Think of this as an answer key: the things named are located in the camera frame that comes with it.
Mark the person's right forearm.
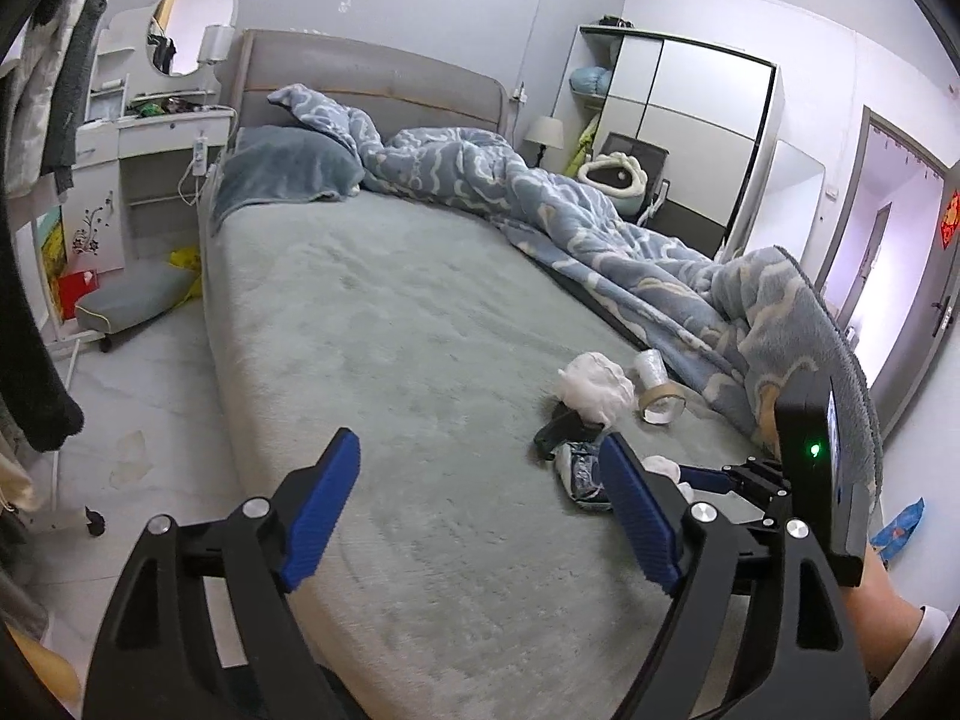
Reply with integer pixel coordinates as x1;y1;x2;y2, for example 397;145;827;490
844;540;952;700

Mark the white side cabinet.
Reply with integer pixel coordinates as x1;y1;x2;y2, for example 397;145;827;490
737;138;827;265

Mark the yellow plastic bag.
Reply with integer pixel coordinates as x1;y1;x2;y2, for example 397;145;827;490
166;247;204;310

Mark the black hanging garment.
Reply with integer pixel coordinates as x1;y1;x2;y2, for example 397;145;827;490
0;180;85;455

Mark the grey hanging coat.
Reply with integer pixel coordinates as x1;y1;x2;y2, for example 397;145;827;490
39;0;128;197

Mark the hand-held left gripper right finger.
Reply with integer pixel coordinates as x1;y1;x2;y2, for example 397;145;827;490
598;431;872;720

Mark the oval mirror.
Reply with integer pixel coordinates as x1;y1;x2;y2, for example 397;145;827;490
146;0;235;78

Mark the light blue cushion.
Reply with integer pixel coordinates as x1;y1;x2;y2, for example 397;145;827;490
569;66;615;99

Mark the white dressing table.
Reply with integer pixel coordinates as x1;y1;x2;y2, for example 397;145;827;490
73;0;241;272

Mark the silver packet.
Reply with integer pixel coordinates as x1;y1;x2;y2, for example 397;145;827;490
553;441;614;512

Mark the yellow-green cloth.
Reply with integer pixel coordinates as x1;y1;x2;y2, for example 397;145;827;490
562;116;602;178

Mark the black chair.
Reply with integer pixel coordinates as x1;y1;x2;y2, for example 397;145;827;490
600;131;670;185

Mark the blue-grey pillow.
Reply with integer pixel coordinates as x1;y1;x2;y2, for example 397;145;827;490
212;125;363;235

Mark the white bedside lamp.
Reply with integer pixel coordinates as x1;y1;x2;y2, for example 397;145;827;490
523;116;568;167

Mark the yellow framed picture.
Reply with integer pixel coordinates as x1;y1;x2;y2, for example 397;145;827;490
33;208;67;320

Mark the white wall lamp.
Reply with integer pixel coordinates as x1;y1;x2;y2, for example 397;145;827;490
200;24;236;65

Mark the brown door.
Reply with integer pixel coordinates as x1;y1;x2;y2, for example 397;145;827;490
874;163;960;440

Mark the grey cushioned stool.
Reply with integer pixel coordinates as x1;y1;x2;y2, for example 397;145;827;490
74;262;200;353

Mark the black plastic object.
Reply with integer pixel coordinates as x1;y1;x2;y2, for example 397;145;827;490
533;403;605;463

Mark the white plastic roll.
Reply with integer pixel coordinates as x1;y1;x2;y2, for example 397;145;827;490
635;349;670;392

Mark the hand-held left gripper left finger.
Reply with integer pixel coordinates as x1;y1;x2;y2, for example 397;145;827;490
82;427;362;720

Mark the green clutter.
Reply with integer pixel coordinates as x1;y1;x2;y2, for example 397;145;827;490
130;95;205;120

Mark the blue packet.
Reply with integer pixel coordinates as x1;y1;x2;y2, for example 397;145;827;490
872;498;928;564

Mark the clear tape roll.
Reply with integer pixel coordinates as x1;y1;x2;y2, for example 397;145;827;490
637;382;687;426

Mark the white clothes rack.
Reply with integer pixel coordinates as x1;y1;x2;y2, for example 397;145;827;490
46;330;107;539

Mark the grey padded headboard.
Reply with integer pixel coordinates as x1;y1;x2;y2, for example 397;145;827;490
238;28;512;160

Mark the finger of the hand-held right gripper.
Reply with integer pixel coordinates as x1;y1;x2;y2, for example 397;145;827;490
742;493;792;535
679;459;785;497

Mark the grey-green bed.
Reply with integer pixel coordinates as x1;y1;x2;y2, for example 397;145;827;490
196;186;762;720

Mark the white crumpled tissue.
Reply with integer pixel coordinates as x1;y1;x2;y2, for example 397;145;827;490
557;350;636;426

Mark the white pet bed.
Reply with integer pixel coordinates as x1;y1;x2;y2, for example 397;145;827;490
575;152;648;201

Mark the white and black wardrobe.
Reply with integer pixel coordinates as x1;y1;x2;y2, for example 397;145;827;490
576;23;785;257

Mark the blue cloud-pattern blanket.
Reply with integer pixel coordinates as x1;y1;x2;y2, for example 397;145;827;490
268;84;883;515

